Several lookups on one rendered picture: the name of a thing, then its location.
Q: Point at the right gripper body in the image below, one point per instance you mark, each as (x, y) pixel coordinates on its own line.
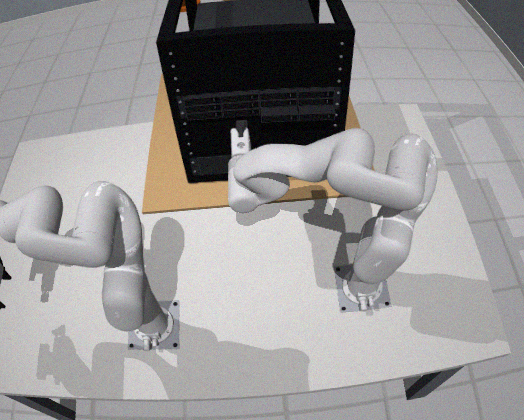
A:
(239, 146)

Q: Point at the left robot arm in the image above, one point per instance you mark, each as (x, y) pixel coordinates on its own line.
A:
(101, 206)

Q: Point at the black metal rack frame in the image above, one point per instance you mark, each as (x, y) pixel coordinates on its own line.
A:
(273, 54)

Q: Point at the tan flat board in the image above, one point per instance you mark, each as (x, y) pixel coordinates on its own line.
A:
(166, 187)

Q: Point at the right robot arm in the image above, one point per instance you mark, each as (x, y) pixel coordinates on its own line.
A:
(345, 160)

